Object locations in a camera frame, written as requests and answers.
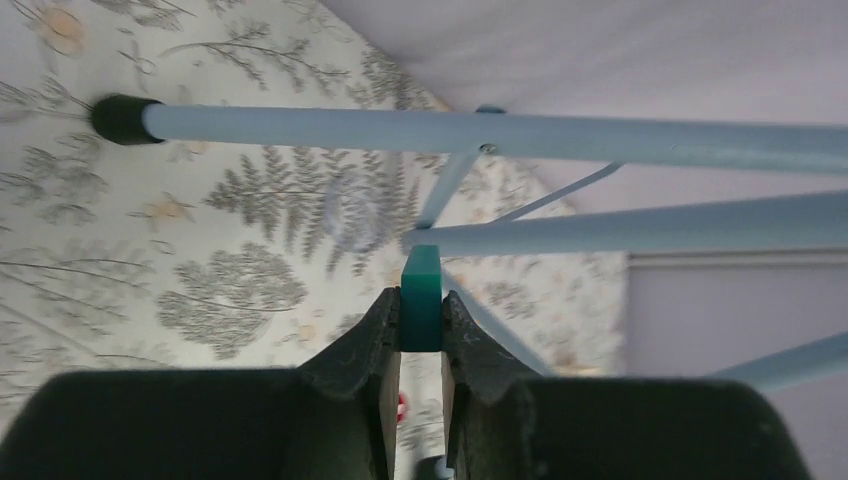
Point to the red die upper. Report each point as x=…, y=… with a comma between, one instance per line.
x=402, y=407

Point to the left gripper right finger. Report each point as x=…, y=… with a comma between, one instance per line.
x=505, y=421

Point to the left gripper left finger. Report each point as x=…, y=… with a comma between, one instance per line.
x=333, y=417

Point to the floral table cloth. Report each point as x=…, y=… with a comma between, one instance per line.
x=254, y=256

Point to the teal rectangular block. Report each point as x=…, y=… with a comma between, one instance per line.
x=420, y=298

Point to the blue tripod stand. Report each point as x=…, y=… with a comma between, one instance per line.
x=816, y=220

